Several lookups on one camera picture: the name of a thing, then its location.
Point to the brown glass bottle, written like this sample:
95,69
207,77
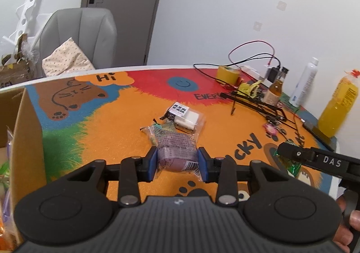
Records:
274,92

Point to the orange rice cracker packet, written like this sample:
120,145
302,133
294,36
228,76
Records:
2,224

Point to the white spray bottle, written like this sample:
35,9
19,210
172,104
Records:
303,84

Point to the dotted cream cushion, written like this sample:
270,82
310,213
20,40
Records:
67,58

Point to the grey chair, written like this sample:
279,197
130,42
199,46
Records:
84,30

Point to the orange juice bottle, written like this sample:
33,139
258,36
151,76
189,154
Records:
336,109

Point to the brown cardboard box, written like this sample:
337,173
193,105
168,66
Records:
28,134

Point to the long purple snack packet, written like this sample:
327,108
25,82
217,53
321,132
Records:
9,143

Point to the yellow tape roll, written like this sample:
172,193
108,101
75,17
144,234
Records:
227,75

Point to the black phone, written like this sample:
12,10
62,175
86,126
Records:
320,133

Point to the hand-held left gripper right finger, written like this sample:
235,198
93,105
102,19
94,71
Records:
203,165

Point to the person's right hand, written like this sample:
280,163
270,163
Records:
355,217

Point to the torn cardboard clutter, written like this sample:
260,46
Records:
17,72

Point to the pale green wrapper packet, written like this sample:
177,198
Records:
4,170

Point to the white power strip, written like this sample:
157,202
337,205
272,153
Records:
251,70

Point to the square wall sticker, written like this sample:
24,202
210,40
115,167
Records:
281,5

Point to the mauve bread clear packet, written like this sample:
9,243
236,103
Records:
175,151

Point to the grey door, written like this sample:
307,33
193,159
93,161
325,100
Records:
126,16

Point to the yellow plastic bag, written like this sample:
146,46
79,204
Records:
247,88

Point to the teal green biscuit packet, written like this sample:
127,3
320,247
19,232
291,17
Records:
157,130

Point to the bunch of metal keys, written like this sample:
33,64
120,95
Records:
282,130

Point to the dark green snack packet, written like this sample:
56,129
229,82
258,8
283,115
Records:
292,169

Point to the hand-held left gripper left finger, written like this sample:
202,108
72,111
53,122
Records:
151,163

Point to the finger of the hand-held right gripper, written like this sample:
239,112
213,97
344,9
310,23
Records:
295,153

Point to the white sandwich packet black label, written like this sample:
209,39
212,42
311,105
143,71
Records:
185,119

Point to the colourful cat print table mat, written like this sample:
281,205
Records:
118,129

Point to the black power adapter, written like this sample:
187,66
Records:
272,74

